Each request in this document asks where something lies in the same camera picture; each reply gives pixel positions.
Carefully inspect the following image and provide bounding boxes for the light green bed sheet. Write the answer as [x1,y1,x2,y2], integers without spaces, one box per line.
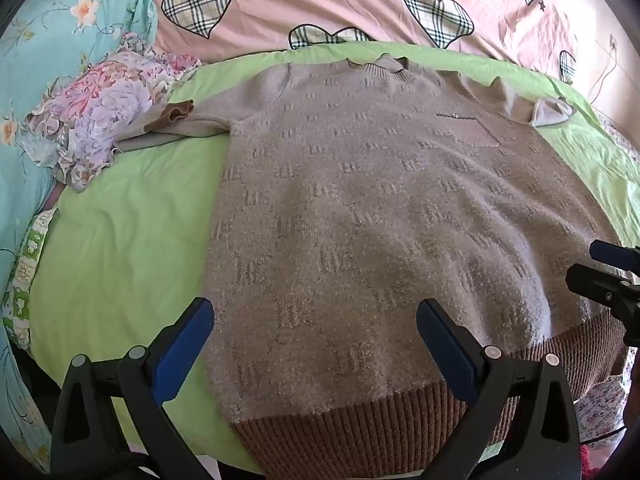
[27,40,640,466]

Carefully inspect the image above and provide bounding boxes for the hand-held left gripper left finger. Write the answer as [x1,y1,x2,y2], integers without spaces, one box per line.
[50,297,216,480]

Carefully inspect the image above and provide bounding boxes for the green patterned cloth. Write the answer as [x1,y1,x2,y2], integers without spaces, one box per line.
[0,207,61,351]

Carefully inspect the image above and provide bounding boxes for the beige knit sweater brown hem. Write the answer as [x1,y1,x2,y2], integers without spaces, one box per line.
[114,54,628,478]

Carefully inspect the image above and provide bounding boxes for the black cable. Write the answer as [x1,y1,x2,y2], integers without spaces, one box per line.
[582,422,628,447]

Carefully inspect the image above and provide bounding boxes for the pink quilt plaid hearts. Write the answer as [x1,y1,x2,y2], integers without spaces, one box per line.
[152,0,581,86]

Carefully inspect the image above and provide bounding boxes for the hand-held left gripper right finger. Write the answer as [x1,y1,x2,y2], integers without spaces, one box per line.
[416,298,583,480]

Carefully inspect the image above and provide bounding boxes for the small-flower print bed sheet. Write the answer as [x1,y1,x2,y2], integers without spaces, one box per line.
[575,107,640,456]

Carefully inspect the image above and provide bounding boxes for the purple floral cloth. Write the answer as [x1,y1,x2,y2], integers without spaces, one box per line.
[22,32,203,193]

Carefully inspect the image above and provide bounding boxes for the blue floral bedding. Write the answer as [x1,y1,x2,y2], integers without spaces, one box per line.
[0,0,173,461]

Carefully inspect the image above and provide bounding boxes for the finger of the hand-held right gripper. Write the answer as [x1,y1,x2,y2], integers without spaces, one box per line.
[589,240,640,270]
[566,263,640,347]

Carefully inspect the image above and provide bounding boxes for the white power cable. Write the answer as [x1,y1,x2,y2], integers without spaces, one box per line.
[587,47,619,106]

